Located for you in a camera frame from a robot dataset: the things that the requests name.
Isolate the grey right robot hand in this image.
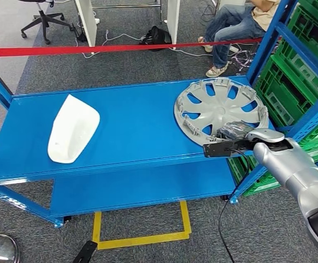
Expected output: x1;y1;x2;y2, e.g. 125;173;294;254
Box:
217;121;254;142

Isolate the grey wheel hubcap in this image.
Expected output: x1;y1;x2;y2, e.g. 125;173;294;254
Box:
173;77;270;143

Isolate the blue metal shelf rack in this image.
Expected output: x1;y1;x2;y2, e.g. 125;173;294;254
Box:
0;0;318;230

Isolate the white plastic cover part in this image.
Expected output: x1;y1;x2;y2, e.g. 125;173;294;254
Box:
47;94;100;164

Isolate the person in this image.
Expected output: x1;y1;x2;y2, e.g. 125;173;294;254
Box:
197;0;282;79

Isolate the white desk leg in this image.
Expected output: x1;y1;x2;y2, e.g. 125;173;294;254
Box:
74;0;97;48
166;0;181;51

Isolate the black bag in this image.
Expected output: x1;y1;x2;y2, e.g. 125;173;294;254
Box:
139;25;173;52

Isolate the yellow floor tape outline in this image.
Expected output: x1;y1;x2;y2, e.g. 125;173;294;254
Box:
92;200;192;251

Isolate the red barrier belt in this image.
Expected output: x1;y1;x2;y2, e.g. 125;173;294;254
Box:
0;37;264;58

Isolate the black office chair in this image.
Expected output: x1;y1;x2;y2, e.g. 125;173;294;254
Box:
17;0;73;45

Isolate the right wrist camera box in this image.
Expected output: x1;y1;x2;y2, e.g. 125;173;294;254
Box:
202;139;255;158

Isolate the tangled cable bundle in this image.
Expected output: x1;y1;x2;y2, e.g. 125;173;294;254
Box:
228;42;260;73

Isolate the black cable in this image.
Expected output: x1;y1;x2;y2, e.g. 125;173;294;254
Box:
218;147;251;263

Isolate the white cable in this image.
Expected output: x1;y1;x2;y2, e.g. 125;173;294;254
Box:
75;28;146;60

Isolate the chrome stanchion post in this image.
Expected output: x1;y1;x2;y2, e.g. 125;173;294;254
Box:
0;235;20;263

